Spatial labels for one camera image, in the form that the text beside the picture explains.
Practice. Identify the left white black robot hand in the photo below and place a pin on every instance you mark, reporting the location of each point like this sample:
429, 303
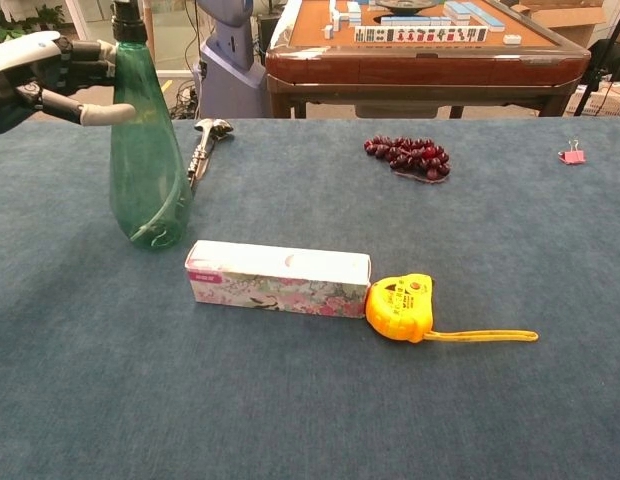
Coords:
20, 65

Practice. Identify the green plastic bottle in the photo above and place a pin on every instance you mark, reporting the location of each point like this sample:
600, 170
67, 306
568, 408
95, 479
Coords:
145, 165

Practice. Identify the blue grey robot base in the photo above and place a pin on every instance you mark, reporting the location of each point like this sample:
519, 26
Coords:
230, 75

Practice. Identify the black tripod stand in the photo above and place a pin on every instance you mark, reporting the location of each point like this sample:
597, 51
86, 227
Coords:
592, 75

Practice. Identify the silver metal spoon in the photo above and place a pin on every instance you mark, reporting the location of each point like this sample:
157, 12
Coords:
210, 131

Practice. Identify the white floral cardboard box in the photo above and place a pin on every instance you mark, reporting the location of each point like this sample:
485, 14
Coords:
275, 280

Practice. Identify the brown wooden mahjong table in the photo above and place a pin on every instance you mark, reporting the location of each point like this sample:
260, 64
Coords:
420, 70

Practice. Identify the dark red grape bunch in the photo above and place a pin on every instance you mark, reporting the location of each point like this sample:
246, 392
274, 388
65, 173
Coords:
410, 155

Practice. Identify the row of mahjong tiles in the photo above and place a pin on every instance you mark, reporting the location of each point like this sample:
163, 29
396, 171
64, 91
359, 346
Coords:
420, 34

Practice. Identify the blue felt table cloth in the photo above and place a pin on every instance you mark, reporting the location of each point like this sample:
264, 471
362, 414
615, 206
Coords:
340, 400

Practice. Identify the single white mahjong tile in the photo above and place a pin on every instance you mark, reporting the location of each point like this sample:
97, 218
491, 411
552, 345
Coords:
512, 40

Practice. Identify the pink binder clip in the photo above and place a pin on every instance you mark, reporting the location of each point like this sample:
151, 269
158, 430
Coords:
572, 157

